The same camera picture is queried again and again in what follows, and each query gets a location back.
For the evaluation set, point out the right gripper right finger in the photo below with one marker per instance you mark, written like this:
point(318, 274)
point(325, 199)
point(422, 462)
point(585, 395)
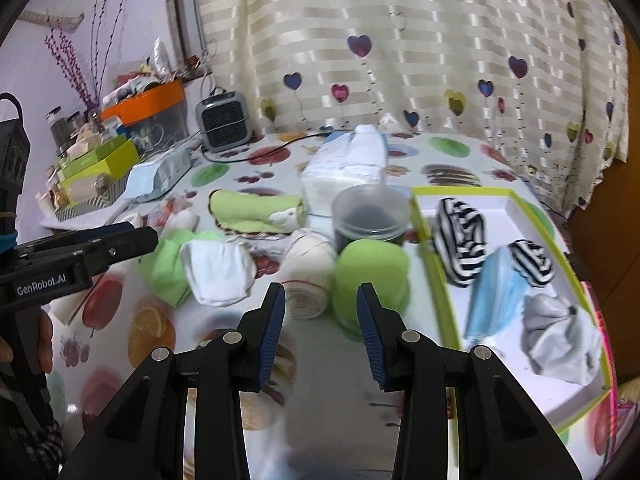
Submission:
point(380, 328)

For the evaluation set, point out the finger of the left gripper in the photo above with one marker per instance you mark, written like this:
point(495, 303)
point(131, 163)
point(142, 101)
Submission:
point(104, 236)
point(143, 241)

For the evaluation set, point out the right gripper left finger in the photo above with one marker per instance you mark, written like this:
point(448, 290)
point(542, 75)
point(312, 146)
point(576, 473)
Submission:
point(261, 329)

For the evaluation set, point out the light green cloth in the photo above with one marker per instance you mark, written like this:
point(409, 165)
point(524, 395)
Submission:
point(162, 269)

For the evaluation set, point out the white towel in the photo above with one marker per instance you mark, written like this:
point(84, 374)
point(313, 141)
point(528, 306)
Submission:
point(183, 220)

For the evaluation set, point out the blue face mask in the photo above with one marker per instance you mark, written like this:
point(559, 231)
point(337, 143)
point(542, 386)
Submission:
point(497, 294)

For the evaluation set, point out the green towel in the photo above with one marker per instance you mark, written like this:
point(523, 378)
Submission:
point(251, 213)

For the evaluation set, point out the black white striped sock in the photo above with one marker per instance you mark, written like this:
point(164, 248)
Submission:
point(460, 240)

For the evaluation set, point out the grey work glove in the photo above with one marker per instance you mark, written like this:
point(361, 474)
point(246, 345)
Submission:
point(561, 340)

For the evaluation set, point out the plaid sleeve forearm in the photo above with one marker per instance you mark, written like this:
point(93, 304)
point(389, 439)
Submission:
point(27, 454)

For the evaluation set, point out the person's left hand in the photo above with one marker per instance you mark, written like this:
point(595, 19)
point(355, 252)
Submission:
point(44, 344)

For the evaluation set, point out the chevron patterned box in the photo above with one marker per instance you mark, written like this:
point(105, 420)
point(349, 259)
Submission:
point(90, 194)

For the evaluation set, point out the white curved plastic piece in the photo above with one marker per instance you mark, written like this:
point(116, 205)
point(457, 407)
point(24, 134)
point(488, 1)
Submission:
point(64, 309)

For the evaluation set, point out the green cardboard box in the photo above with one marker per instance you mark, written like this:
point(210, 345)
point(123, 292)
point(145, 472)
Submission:
point(114, 158)

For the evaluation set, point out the blue wet wipes pack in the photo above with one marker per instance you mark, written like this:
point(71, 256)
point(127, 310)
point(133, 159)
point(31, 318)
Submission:
point(156, 176)

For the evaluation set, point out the green lidded jar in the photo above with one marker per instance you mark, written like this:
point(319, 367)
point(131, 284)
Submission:
point(382, 264)

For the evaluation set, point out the green rimmed white tray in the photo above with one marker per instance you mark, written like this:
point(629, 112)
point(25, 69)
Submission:
point(507, 218)

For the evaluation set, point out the clear lidded container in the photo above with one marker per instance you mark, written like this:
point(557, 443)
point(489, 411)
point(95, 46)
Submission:
point(370, 212)

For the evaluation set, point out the orange storage box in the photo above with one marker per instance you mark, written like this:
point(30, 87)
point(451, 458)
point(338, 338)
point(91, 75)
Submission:
point(146, 104)

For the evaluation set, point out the grey small heater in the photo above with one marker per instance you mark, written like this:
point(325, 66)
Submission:
point(224, 121)

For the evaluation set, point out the purple decorative twigs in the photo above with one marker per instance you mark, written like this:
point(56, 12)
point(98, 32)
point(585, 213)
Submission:
point(84, 71)

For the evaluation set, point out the white tissue pack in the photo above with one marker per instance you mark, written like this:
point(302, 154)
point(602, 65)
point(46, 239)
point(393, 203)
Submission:
point(344, 159)

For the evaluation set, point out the wooden wardrobe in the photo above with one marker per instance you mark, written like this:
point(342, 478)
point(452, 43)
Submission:
point(606, 238)

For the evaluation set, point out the heart patterned curtain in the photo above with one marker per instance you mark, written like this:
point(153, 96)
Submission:
point(544, 82)

